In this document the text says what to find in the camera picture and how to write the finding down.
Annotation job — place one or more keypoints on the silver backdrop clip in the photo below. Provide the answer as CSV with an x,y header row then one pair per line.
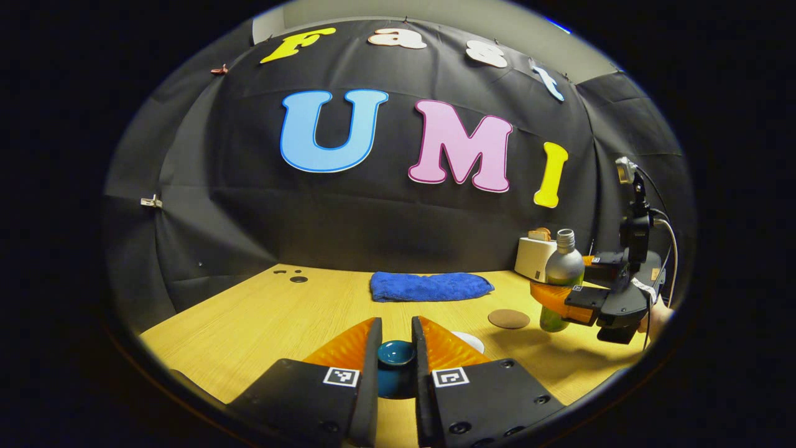
x,y
152,201

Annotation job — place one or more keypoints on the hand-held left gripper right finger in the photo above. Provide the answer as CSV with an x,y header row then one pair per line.
x,y
423,386

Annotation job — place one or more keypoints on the white teacup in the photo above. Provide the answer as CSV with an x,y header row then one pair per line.
x,y
471,341

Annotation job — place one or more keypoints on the black table grommet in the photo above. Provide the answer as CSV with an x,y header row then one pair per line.
x,y
298,279

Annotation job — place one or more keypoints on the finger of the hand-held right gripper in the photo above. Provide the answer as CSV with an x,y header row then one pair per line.
x,y
606,264
587,302

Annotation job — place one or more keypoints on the silver green-label water bottle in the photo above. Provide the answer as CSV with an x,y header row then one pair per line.
x,y
564,264

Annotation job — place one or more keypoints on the round brown coaster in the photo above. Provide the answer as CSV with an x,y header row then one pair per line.
x,y
509,318

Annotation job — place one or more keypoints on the toast slice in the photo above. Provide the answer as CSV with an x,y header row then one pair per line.
x,y
540,234

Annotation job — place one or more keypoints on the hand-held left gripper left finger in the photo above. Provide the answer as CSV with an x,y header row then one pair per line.
x,y
372,386

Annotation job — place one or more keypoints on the red backdrop clip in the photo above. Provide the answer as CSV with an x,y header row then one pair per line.
x,y
219,70

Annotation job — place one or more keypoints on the blue towel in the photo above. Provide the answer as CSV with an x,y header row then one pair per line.
x,y
429,287

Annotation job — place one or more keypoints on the white toaster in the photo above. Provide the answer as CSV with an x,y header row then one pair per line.
x,y
530,260

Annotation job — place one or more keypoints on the black backdrop cloth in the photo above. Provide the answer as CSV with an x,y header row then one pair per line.
x,y
373,218

